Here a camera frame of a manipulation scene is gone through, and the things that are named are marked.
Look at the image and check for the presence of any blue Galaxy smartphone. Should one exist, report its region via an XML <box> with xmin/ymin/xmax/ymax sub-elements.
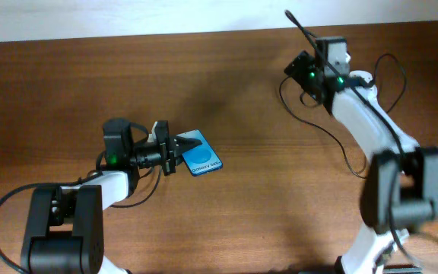
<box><xmin>179</xmin><ymin>129</ymin><xmax>223</xmax><ymax>177</ymax></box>

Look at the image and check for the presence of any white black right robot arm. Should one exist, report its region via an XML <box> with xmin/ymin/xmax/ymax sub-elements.
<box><xmin>284</xmin><ymin>37</ymin><xmax>438</xmax><ymax>273</ymax></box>

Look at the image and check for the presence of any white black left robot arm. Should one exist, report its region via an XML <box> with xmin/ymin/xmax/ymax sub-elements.
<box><xmin>21</xmin><ymin>118</ymin><xmax>202</xmax><ymax>273</ymax></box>

